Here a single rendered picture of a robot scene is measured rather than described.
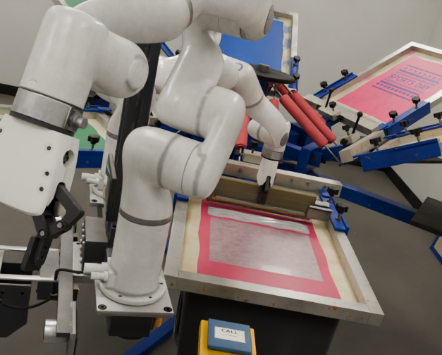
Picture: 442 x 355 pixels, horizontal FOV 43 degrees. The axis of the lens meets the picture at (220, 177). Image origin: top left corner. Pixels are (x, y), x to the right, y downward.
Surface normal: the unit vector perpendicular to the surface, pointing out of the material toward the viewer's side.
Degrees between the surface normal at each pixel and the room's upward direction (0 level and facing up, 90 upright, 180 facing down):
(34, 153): 69
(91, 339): 0
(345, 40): 90
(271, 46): 32
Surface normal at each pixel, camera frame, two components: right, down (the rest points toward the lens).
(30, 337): 0.21, -0.92
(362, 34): 0.00, 0.35
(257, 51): 0.18, -0.59
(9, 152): -0.29, -0.10
